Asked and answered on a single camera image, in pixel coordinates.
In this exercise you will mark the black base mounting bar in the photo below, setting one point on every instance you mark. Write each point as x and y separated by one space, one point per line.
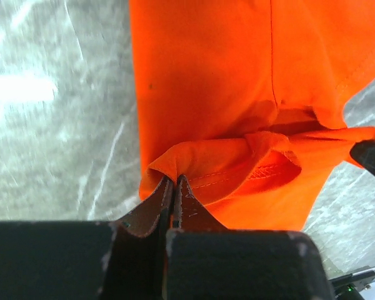
350 285

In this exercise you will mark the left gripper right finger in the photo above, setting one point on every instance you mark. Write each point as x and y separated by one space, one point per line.
188 213

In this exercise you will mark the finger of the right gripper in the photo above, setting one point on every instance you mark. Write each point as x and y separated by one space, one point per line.
364 154

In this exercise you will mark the orange polo shirt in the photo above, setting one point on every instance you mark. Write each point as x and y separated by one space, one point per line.
246 99

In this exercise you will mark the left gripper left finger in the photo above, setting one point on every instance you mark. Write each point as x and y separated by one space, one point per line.
145 217

